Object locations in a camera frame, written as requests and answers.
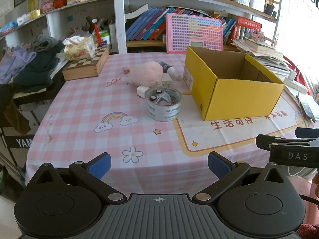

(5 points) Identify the pink plush toy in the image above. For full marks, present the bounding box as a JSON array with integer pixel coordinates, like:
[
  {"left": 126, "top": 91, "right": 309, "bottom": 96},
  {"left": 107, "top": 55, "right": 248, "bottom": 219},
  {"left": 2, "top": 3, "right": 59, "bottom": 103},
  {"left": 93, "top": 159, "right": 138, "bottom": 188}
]
[{"left": 122, "top": 61, "right": 166, "bottom": 87}]

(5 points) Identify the green white cup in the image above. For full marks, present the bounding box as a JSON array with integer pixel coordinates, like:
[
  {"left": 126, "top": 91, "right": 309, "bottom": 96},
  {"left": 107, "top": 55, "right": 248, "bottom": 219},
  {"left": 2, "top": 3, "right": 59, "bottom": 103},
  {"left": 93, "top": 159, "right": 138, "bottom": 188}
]
[{"left": 98, "top": 31, "right": 110, "bottom": 45}]

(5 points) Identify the dark green garment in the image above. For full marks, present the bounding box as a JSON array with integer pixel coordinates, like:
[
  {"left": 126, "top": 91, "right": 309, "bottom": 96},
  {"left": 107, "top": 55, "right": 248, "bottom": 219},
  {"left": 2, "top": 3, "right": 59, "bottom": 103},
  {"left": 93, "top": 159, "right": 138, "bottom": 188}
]
[{"left": 12, "top": 41, "right": 65, "bottom": 92}]

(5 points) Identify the thick paperback book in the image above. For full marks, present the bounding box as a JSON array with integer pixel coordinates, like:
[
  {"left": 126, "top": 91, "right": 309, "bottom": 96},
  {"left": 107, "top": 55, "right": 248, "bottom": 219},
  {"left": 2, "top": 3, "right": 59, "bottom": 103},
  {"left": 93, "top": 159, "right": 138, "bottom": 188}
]
[{"left": 125, "top": 4, "right": 150, "bottom": 20}]

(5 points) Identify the white power strip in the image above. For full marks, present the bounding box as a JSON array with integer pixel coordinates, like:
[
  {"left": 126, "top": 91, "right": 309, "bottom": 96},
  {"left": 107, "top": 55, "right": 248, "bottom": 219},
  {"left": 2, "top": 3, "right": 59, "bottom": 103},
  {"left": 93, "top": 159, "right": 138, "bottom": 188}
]
[{"left": 284, "top": 78, "right": 307, "bottom": 95}]

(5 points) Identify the grey garment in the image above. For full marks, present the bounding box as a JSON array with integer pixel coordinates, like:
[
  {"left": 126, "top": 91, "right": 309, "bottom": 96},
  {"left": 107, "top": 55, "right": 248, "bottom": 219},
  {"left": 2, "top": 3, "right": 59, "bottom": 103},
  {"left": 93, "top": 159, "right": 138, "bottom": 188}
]
[{"left": 30, "top": 35, "right": 59, "bottom": 53}]

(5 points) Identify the row of mixed books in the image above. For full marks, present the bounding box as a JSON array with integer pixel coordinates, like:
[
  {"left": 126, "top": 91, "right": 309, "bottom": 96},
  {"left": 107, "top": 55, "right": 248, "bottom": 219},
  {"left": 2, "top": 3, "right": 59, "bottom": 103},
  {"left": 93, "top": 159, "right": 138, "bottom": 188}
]
[{"left": 219, "top": 16, "right": 240, "bottom": 45}]

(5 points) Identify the stack of papers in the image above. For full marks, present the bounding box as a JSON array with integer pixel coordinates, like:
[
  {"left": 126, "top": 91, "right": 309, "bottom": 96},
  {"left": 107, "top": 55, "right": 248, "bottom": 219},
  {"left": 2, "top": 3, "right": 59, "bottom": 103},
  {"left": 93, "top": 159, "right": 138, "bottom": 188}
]
[{"left": 230, "top": 36, "right": 292, "bottom": 75}]

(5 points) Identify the row of blue books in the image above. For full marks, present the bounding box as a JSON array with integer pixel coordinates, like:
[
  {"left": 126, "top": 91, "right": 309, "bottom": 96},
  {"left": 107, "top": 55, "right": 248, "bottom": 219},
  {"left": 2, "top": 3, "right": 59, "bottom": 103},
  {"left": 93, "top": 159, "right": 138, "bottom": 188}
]
[{"left": 125, "top": 6, "right": 175, "bottom": 41}]

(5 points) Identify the clear tape roll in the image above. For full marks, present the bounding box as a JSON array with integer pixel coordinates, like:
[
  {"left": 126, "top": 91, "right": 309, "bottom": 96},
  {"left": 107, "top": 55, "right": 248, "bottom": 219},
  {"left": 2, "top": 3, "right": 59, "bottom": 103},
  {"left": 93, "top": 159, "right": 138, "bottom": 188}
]
[{"left": 146, "top": 87, "right": 181, "bottom": 122}]

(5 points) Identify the pink box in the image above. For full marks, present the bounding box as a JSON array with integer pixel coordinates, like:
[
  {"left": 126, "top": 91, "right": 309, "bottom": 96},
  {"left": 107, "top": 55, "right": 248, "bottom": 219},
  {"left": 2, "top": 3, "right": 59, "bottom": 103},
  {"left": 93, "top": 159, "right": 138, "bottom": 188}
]
[{"left": 41, "top": 1, "right": 55, "bottom": 13}]

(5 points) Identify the white storage box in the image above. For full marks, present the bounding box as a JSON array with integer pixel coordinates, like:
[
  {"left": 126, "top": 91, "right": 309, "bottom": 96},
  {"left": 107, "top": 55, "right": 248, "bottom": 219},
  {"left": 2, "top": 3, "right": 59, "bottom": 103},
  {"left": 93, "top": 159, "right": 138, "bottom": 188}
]
[{"left": 249, "top": 0, "right": 266, "bottom": 12}]

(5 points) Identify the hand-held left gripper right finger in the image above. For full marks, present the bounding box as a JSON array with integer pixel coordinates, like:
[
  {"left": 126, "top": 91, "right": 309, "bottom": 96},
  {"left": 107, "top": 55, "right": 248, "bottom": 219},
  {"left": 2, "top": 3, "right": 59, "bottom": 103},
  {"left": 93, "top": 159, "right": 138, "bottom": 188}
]
[{"left": 192, "top": 151, "right": 287, "bottom": 203}]

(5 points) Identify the person's right hand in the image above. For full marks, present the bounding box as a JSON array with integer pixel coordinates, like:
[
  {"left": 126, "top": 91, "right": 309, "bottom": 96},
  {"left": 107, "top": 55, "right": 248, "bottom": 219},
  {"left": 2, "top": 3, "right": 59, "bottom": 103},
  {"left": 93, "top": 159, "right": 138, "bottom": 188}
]
[{"left": 312, "top": 174, "right": 319, "bottom": 198}]

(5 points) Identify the red fuzzy cloth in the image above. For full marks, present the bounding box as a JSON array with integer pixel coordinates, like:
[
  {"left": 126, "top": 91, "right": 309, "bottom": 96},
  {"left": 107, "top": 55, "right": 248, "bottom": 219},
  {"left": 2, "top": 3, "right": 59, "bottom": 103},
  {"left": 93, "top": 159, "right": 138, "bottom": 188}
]
[{"left": 298, "top": 223, "right": 319, "bottom": 239}]

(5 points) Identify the lavender garment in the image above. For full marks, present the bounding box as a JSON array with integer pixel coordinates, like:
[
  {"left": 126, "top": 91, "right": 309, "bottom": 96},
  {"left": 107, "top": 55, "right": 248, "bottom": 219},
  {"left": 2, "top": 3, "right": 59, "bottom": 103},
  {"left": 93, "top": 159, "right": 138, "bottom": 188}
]
[{"left": 0, "top": 46, "right": 36, "bottom": 85}]

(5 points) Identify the floral tissue box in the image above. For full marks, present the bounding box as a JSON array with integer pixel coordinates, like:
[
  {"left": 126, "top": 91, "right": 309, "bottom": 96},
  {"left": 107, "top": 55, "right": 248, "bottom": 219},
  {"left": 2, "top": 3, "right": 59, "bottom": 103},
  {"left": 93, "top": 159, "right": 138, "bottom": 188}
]
[{"left": 62, "top": 35, "right": 96, "bottom": 61}]

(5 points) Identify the pink checked tablecloth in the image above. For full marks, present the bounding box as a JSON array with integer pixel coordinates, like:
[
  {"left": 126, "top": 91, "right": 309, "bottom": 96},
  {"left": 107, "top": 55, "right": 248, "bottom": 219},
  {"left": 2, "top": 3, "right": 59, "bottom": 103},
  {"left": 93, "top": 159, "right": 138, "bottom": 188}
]
[{"left": 25, "top": 52, "right": 319, "bottom": 197}]

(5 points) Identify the black cable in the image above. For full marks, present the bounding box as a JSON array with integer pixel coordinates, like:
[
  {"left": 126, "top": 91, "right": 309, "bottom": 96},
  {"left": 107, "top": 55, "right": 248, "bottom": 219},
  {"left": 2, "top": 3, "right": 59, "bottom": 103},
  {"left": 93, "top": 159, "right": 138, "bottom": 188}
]
[{"left": 299, "top": 194, "right": 319, "bottom": 205}]

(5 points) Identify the yellow cardboard box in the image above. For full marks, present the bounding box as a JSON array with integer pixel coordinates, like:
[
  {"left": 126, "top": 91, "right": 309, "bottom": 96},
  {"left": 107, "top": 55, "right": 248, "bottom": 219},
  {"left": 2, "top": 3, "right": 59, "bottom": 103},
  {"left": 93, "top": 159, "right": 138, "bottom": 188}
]
[{"left": 183, "top": 46, "right": 285, "bottom": 121}]

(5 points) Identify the wooden chessboard box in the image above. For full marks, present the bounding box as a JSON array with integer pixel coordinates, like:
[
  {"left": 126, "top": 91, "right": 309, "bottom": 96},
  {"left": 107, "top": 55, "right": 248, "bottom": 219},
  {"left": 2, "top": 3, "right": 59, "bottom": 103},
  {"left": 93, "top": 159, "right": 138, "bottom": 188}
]
[{"left": 62, "top": 45, "right": 110, "bottom": 81}]

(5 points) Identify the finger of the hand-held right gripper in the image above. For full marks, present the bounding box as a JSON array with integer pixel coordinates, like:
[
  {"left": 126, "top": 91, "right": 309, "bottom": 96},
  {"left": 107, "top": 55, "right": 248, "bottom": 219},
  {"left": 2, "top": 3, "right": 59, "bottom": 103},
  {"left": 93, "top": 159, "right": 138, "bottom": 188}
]
[
  {"left": 295, "top": 127, "right": 319, "bottom": 138},
  {"left": 256, "top": 134, "right": 319, "bottom": 166}
]

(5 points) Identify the small white gadget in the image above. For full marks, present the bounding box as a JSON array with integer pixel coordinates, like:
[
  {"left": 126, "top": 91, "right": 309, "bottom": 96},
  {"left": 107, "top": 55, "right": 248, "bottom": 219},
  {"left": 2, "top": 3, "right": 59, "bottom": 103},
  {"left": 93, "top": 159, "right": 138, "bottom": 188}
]
[{"left": 150, "top": 91, "right": 175, "bottom": 106}]

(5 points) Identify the white plug adapter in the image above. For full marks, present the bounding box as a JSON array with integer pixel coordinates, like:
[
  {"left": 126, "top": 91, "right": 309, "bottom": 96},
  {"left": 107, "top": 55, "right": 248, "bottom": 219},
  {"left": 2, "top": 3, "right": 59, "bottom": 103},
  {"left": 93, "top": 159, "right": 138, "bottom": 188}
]
[{"left": 289, "top": 66, "right": 301, "bottom": 81}]

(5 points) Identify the pink learning tablet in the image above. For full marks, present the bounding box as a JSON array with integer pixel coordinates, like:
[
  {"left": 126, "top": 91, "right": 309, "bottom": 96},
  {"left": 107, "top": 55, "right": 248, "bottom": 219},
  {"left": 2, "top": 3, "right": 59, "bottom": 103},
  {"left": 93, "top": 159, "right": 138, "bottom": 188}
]
[{"left": 165, "top": 13, "right": 224, "bottom": 54}]

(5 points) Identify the brown garment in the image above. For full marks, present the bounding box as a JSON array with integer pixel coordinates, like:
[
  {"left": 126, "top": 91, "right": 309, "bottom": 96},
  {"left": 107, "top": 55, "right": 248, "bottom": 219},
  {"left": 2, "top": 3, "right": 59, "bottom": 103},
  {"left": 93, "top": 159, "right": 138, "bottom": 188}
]
[{"left": 0, "top": 85, "right": 32, "bottom": 135}]

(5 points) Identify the bunch of pens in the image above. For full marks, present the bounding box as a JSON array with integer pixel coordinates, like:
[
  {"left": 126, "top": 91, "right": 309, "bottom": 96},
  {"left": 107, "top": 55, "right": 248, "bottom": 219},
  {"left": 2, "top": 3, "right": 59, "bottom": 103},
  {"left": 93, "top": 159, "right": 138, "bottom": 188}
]
[{"left": 70, "top": 16, "right": 110, "bottom": 34}]

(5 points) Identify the small blue label bottle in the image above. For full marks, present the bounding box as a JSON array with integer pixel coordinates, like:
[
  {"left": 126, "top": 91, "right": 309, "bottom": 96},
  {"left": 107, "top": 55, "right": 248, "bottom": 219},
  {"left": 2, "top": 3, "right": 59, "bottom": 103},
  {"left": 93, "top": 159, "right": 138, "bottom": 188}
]
[{"left": 158, "top": 60, "right": 183, "bottom": 80}]

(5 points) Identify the white charger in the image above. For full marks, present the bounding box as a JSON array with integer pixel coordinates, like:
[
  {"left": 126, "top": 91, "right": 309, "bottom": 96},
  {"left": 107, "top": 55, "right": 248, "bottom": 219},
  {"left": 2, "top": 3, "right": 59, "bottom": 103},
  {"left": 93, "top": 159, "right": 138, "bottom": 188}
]
[{"left": 137, "top": 86, "right": 150, "bottom": 98}]

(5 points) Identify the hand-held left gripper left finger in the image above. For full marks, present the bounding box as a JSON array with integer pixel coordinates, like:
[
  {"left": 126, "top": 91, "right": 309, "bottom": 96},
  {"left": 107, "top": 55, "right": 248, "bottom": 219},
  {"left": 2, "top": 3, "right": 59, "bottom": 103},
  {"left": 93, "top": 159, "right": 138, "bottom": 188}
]
[{"left": 33, "top": 152, "right": 127, "bottom": 205}]

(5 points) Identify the red pen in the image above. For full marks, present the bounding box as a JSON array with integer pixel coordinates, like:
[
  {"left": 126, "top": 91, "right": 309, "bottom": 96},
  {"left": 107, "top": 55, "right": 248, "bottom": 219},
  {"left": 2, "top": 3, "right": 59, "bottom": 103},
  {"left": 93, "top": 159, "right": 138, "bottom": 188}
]
[{"left": 92, "top": 19, "right": 102, "bottom": 46}]

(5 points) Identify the red book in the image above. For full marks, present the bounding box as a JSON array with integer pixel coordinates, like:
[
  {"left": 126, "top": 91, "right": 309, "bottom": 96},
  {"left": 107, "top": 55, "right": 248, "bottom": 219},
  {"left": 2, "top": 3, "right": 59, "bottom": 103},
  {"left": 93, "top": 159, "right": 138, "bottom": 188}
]
[{"left": 235, "top": 17, "right": 263, "bottom": 39}]

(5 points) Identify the black keyboard case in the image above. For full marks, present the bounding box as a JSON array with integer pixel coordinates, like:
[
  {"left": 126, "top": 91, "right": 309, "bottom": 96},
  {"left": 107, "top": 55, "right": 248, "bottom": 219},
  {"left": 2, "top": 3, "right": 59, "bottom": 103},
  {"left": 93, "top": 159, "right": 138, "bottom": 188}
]
[{"left": 0, "top": 127, "right": 35, "bottom": 166}]

